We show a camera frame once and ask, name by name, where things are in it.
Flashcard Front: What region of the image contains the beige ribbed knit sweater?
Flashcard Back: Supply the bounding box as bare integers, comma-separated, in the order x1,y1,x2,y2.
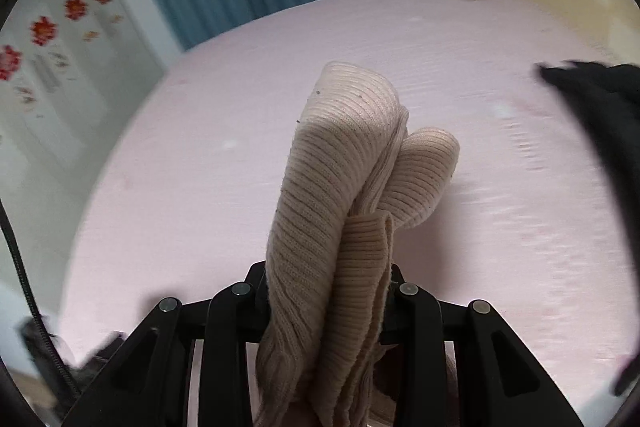
256,62,460,426

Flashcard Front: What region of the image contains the pink bed sheet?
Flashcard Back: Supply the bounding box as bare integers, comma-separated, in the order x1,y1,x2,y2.
58,0,638,426

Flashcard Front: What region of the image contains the black garment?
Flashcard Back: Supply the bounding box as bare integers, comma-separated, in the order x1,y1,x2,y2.
534,59,640,238

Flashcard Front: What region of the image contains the white wardrobe with flower stickers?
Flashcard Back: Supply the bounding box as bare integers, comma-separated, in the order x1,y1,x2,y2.
1,0,163,257

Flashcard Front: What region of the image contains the black cable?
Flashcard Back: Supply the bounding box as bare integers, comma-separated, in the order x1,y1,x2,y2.
0,200,84,408

